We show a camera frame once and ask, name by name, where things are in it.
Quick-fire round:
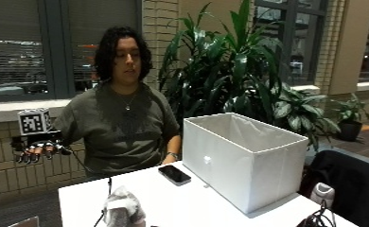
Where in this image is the white marker cube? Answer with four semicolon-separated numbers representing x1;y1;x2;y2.
16;107;55;136

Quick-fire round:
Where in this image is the grey laptop corner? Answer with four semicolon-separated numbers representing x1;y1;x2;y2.
8;216;41;227

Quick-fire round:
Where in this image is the the person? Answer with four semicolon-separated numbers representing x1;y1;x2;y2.
51;26;182;182

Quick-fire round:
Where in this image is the grey white soft toy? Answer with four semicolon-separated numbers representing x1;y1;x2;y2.
102;184;148;227

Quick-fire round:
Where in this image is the window with blinds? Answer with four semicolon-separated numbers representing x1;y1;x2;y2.
0;0;144;103

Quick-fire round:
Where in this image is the black smartphone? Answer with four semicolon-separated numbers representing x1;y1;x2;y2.
157;165;193;186

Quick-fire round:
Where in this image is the white fabric storage box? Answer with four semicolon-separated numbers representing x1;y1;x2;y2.
181;112;310;215

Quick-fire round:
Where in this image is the large green potted plant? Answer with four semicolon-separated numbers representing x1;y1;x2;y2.
157;0;342;152

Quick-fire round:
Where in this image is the dark framed window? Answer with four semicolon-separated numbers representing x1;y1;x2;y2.
253;0;330;87

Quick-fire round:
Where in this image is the black plant pot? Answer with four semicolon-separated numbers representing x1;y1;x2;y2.
338;120;364;142

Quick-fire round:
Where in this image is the black chair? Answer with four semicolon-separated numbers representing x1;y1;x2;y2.
298;149;369;227

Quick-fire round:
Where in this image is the small green potted plant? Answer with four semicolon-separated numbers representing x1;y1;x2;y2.
332;93;369;127

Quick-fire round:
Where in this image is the black cable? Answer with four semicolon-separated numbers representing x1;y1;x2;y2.
64;146;114;227

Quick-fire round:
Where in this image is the pendant necklace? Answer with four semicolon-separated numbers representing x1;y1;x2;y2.
109;84;145;112

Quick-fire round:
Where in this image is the bundle of black cables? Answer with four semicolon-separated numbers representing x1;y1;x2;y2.
296;200;338;227

